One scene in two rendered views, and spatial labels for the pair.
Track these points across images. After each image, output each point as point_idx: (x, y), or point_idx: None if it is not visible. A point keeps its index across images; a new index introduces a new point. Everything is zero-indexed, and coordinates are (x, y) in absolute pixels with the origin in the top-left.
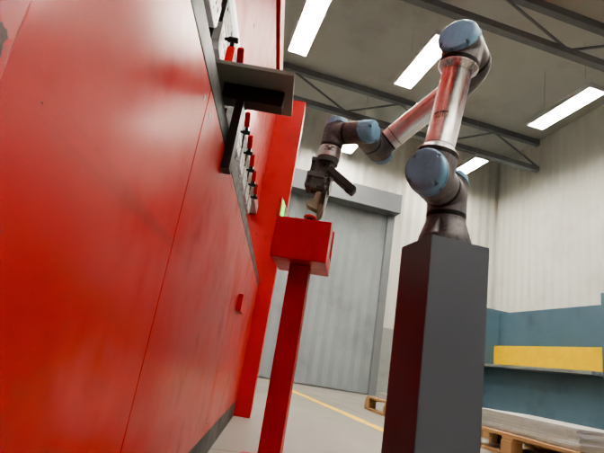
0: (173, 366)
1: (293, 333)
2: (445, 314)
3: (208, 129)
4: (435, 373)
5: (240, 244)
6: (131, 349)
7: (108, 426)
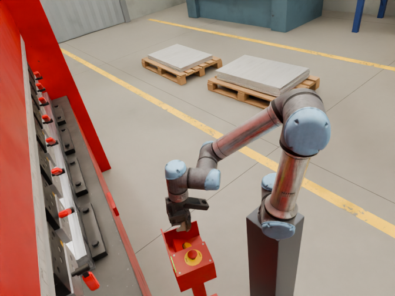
0: None
1: (202, 291)
2: (284, 260)
3: None
4: (281, 279)
5: (119, 230)
6: None
7: None
